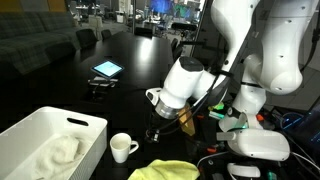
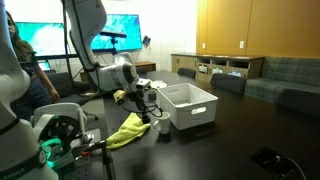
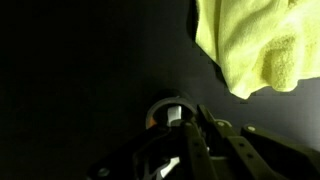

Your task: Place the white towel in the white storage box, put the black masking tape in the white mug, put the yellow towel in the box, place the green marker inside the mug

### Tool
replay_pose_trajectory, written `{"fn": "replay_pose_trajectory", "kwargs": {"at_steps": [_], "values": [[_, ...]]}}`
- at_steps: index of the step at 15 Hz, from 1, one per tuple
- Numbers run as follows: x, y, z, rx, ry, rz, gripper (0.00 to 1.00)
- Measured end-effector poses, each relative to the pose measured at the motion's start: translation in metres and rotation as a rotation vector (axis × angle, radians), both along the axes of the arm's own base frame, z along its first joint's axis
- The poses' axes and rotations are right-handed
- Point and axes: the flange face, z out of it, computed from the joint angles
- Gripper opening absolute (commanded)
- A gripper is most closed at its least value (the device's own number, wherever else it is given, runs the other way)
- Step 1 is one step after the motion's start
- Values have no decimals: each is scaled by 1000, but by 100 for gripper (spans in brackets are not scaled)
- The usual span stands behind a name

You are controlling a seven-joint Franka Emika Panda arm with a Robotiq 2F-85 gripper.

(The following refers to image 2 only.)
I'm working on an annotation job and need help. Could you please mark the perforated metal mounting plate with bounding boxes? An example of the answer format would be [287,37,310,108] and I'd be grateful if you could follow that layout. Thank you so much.
[63,128,113,180]

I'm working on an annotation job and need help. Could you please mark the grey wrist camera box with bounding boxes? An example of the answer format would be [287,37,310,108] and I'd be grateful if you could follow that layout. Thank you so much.
[135,78,152,90]

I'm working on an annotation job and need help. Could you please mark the person with long hair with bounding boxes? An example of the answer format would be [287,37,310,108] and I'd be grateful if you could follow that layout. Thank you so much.
[4,9,61,121]

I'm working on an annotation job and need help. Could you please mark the black rolling office chair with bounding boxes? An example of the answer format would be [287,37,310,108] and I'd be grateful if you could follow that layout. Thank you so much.
[44,70,100,122]

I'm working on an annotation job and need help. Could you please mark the low wooden bench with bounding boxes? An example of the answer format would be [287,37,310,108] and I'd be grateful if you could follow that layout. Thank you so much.
[134,60,157,75]

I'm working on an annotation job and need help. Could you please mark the black camera on stand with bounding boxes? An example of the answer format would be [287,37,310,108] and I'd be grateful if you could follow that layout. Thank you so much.
[99,30,128,58]

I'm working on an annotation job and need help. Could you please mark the wall display screen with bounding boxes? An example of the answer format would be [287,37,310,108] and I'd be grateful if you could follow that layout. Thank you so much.
[14,21,68,57]
[89,13,144,53]

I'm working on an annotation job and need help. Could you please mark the table power outlet box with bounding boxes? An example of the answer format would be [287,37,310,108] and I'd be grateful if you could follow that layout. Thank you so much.
[249,146,298,179]

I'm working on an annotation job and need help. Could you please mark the dark wall control panel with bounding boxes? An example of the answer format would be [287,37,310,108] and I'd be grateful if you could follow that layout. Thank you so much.
[142,35,152,47]

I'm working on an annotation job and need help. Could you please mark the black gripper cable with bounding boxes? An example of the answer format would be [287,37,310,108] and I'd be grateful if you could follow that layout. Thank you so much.
[62,0,164,118]

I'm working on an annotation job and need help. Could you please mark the small blue-lit monitor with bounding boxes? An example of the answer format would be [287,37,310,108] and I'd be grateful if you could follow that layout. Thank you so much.
[38,60,52,72]

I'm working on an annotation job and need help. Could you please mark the small dark cylinder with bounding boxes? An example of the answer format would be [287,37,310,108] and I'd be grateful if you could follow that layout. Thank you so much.
[147,89,158,101]

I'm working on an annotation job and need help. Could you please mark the tan wrist mount block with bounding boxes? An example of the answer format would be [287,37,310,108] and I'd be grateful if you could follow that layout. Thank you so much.
[112,89,128,105]

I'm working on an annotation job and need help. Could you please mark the black clamp stand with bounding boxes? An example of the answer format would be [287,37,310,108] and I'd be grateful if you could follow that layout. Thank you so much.
[74,139,116,180]

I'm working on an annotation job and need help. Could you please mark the grey outlet cable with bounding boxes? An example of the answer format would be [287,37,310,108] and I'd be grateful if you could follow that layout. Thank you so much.
[275,155,308,180]

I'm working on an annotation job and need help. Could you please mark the white plastic storage box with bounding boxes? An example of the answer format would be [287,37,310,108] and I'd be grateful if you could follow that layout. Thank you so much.
[156,82,219,131]

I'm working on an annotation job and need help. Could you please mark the wooden sideboard cabinet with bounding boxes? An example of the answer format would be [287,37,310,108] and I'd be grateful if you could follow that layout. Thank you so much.
[170,53,266,84]

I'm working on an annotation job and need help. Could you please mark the white VR headset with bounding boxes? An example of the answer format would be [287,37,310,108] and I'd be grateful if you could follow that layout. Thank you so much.
[30,102,90,171]

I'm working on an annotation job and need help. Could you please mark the orange ring with white band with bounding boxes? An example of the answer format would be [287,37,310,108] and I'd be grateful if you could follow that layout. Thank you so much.
[141,114,152,125]

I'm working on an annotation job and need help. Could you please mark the white ceramic mug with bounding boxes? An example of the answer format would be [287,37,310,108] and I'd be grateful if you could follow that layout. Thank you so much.
[153,111,171,136]

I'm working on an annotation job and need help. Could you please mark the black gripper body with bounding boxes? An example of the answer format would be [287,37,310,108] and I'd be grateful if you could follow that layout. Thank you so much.
[126,89,145,105]

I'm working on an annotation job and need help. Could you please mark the green plaid sofa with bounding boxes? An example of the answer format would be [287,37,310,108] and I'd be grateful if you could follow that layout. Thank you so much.
[244,55,320,116]

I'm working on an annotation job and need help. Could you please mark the white papers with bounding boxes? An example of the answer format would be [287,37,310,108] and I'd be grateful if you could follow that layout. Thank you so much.
[149,79,168,90]

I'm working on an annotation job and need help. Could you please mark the yellow-green microfibre cloth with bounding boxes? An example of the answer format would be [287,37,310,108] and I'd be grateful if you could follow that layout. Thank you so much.
[105,112,151,150]

